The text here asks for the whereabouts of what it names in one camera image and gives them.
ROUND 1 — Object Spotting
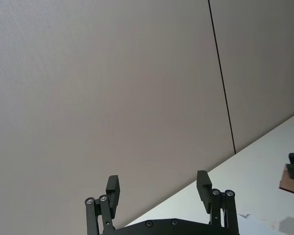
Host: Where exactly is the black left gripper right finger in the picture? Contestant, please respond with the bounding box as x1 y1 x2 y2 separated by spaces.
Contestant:
196 170 240 235

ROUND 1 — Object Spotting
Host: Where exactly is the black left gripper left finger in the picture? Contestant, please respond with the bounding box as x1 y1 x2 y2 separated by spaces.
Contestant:
85 174 121 235

